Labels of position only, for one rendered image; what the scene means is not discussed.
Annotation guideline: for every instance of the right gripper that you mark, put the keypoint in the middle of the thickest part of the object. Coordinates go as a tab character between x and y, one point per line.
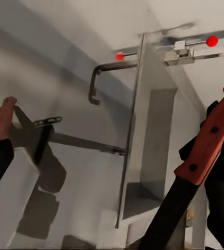
214	183

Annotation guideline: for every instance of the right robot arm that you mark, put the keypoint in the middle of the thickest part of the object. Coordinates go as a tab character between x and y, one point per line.
214	187

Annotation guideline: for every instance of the drop in sink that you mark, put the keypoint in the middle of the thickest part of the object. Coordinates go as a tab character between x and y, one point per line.
163	121

